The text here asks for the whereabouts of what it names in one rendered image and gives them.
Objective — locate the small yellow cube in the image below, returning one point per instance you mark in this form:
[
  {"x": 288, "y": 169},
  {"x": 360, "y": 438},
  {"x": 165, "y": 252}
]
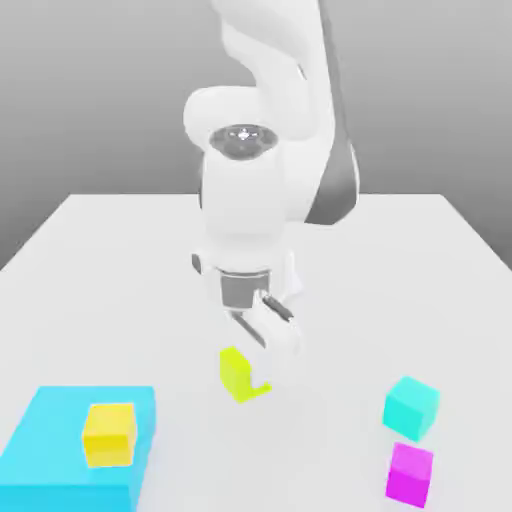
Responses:
[{"x": 108, "y": 434}]

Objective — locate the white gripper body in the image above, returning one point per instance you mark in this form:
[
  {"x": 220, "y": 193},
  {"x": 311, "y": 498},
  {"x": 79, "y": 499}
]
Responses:
[{"x": 276, "y": 332}]

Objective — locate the small turquoise cube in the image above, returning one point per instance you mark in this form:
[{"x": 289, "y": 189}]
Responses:
[{"x": 410, "y": 408}]

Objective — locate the small magenta cube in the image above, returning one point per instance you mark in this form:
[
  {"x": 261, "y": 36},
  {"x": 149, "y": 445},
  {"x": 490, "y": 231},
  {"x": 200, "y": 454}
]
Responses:
[{"x": 408, "y": 474}]

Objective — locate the large cyan box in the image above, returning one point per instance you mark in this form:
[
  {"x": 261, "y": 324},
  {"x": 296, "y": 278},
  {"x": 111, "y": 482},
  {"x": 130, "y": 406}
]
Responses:
[{"x": 48, "y": 480}]

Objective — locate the small lime cube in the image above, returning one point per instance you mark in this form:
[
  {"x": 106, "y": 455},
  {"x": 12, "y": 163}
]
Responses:
[{"x": 234, "y": 372}]

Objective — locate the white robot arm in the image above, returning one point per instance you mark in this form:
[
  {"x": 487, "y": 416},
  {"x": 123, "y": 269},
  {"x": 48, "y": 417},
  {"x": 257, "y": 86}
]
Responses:
[{"x": 244, "y": 200}]

